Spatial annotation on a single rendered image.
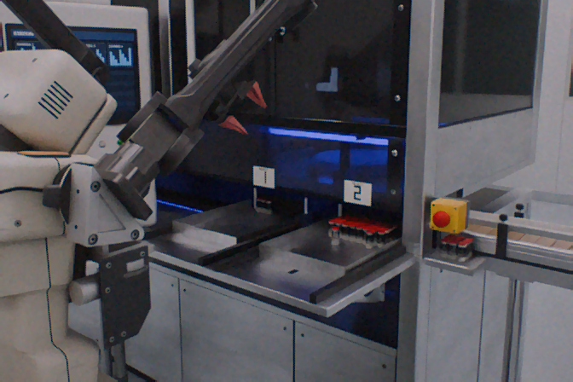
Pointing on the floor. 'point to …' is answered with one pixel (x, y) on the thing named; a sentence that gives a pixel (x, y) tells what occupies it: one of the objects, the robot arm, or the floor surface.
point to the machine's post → (420, 159)
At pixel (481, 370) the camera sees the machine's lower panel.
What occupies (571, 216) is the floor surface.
